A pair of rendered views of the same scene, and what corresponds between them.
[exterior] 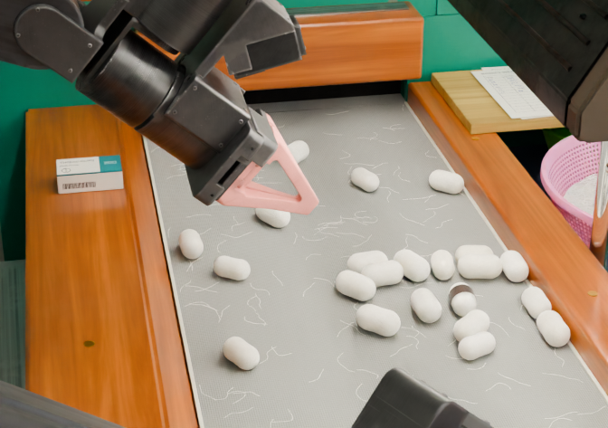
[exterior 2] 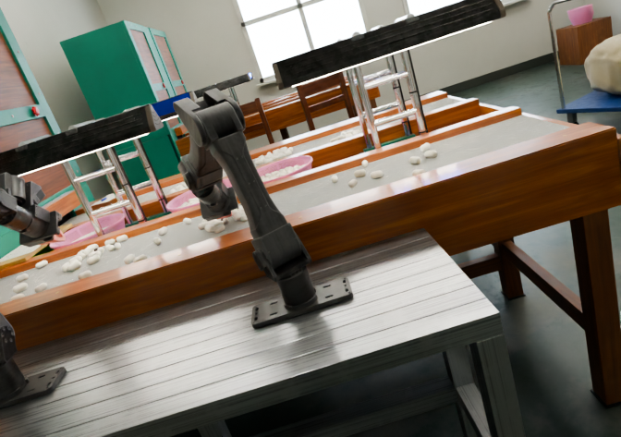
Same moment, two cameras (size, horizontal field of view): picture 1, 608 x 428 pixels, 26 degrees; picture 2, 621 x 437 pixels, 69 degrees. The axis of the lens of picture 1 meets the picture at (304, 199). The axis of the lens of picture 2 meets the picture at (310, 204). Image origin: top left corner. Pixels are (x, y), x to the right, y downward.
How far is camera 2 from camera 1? 1.02 m
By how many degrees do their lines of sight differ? 70
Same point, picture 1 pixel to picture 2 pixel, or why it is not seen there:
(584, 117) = (154, 125)
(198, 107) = (40, 212)
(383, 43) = not seen: outside the picture
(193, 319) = not seen: hidden behind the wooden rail
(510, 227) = (79, 247)
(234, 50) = (34, 196)
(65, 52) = (11, 203)
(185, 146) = (42, 224)
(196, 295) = not seen: hidden behind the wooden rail
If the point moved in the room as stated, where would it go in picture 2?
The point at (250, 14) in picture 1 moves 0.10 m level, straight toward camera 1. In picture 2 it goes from (31, 186) to (66, 176)
